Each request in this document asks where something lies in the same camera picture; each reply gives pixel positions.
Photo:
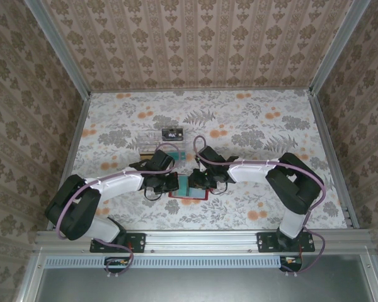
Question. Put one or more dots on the teal credit card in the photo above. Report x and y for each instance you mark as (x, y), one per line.
(183, 185)
(179, 156)

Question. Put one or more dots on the red card holder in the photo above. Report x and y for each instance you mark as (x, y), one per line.
(172, 195)

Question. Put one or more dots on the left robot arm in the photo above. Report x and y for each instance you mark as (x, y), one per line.
(123, 188)

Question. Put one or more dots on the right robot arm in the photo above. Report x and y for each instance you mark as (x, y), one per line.
(249, 173)

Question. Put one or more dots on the gold credit card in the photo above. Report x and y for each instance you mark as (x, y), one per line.
(145, 154)

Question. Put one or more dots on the clear acrylic card organizer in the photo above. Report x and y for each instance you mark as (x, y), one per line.
(148, 141)

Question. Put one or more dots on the black card with white print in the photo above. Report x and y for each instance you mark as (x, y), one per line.
(173, 134)

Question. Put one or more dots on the floral table covering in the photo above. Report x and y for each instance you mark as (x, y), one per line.
(239, 214)

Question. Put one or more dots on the small black controller board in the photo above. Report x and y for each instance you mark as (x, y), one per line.
(116, 264)
(289, 262)

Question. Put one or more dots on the grey metal panel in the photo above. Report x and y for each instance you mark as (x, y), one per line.
(192, 286)

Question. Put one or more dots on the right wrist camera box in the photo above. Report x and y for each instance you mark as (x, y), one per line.
(197, 162)

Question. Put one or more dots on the long aluminium mounting rail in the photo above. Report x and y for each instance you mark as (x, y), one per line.
(201, 242)

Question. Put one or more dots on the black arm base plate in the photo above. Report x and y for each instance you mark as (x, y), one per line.
(138, 242)
(264, 242)

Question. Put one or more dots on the thin aluminium wall rail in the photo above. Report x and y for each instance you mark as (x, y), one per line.
(201, 90)

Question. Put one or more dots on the aluminium side rail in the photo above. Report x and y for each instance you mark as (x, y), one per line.
(70, 151)
(333, 157)

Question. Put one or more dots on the aluminium frame post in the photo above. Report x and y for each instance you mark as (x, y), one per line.
(62, 50)
(337, 47)

